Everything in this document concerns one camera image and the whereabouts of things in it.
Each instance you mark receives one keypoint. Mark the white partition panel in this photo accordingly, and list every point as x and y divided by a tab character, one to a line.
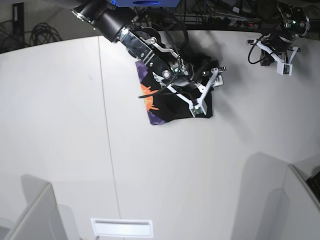
41	219
302	179

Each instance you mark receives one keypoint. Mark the right white partition panel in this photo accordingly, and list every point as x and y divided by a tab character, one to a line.
302	179

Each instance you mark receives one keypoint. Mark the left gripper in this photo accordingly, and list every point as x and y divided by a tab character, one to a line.
280	42

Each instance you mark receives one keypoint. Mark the blue box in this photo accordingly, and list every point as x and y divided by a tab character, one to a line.
145	3

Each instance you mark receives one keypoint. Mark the black keyboard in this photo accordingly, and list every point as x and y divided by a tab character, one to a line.
314	184

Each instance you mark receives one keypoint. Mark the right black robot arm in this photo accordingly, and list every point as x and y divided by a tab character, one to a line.
119	24

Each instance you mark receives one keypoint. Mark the white table slot plate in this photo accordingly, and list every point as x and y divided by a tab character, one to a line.
122	228

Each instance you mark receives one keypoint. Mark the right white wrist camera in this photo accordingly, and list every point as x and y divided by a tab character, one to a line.
193	90

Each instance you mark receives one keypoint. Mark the black T-shirt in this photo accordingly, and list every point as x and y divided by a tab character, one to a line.
162	110

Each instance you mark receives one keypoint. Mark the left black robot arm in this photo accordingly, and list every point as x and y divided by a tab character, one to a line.
280	25

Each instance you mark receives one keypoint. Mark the left white partition panel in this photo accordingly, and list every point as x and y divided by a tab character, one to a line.
41	219

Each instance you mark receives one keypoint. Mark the white power strip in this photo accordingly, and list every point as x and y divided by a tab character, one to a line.
225	20

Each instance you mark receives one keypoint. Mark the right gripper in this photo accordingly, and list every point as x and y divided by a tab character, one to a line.
166	64

